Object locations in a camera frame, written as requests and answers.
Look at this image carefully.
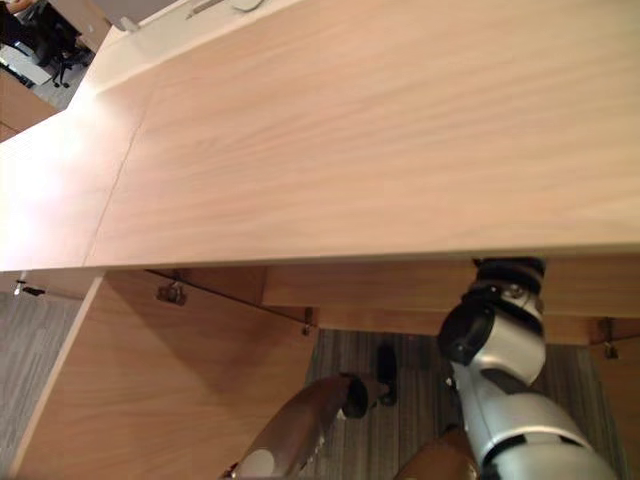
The grey pen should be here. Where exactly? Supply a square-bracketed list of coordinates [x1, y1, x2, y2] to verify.
[185, 0, 225, 21]

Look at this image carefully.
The light wooden office cabinet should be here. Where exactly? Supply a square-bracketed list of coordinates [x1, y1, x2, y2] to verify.
[0, 0, 640, 351]

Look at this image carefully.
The person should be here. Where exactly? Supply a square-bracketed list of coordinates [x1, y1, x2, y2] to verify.
[0, 0, 84, 67]

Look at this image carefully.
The black office chair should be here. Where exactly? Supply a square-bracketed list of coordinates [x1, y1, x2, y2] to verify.
[48, 42, 96, 90]

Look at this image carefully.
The wooden cabinet door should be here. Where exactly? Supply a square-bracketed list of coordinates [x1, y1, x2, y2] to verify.
[8, 272, 321, 480]

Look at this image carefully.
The brown wooden side cabinet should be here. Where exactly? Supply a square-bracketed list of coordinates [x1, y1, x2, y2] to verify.
[0, 69, 57, 145]

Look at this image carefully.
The dark left robot foot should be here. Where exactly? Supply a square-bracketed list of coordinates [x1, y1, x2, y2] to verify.
[374, 343, 399, 407]

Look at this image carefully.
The white desk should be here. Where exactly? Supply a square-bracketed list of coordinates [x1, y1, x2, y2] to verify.
[74, 0, 307, 109]

